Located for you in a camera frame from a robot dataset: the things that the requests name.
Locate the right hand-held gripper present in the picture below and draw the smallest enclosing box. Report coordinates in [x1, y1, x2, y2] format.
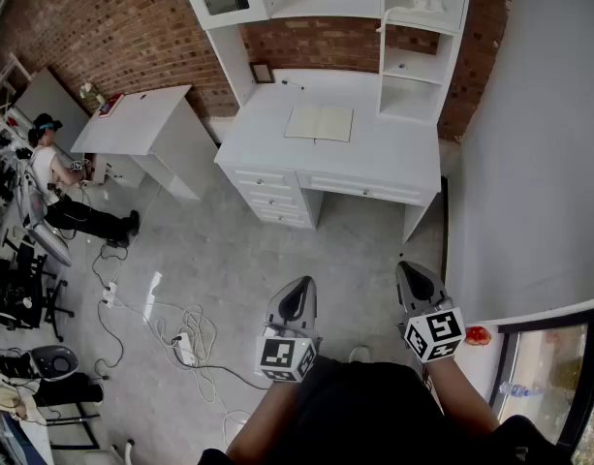
[396, 261, 467, 363]

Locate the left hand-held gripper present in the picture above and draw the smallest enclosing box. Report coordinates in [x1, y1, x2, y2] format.
[255, 276, 323, 385]

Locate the blue cover notebook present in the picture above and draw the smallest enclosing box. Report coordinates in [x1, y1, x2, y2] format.
[283, 106, 355, 143]

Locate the person's left forearm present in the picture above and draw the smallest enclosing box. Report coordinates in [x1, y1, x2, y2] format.
[226, 378, 302, 462]

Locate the person's right forearm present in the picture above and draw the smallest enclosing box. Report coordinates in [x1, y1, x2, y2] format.
[424, 356, 501, 438]

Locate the small red object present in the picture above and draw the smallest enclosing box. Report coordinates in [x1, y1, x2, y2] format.
[465, 325, 493, 347]

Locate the small white desk drawer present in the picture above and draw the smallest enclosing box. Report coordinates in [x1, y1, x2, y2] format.
[245, 189, 297, 208]
[234, 168, 291, 189]
[255, 206, 307, 226]

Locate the wide white desk drawer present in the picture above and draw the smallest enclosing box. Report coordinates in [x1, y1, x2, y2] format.
[303, 172, 423, 205]

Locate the person's black clothing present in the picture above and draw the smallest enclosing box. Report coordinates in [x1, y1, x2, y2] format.
[197, 354, 577, 465]

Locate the white desk with hutch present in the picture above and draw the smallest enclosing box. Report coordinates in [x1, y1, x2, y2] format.
[174, 0, 475, 244]

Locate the clear water bottle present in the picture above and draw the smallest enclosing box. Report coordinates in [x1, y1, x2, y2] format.
[498, 381, 545, 399]

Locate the small white table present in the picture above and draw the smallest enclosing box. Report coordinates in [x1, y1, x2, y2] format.
[70, 83, 218, 202]

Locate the grey round appliance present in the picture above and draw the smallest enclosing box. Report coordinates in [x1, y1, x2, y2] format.
[29, 344, 79, 382]

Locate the grey office chair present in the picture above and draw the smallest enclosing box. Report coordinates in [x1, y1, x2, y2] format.
[15, 160, 74, 268]

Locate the red book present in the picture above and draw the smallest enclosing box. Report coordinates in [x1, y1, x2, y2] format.
[98, 92, 125, 118]

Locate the white cloth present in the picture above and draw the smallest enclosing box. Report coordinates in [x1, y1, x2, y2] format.
[377, 0, 448, 34]

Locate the black office chair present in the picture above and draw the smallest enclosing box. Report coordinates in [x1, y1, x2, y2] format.
[0, 254, 76, 343]

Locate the small flower bunch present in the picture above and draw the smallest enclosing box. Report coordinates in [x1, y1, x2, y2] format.
[78, 81, 107, 109]

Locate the straw hat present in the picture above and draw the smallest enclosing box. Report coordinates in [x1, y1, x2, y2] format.
[0, 385, 26, 416]

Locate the grey cabinet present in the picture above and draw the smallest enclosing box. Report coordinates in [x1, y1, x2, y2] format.
[13, 68, 92, 149]

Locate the cluttered metal shelf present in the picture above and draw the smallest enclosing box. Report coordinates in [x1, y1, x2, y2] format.
[0, 53, 34, 256]

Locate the white power strip with cables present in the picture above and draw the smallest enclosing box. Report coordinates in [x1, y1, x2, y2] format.
[97, 297, 252, 445]

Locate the black window frame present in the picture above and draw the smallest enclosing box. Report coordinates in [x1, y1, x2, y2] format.
[487, 305, 594, 465]

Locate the dark picture frame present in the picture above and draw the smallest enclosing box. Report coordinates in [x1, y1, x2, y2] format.
[249, 61, 276, 84]

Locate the black metal frame stand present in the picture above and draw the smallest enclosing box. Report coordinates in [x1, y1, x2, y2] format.
[34, 373, 106, 450]

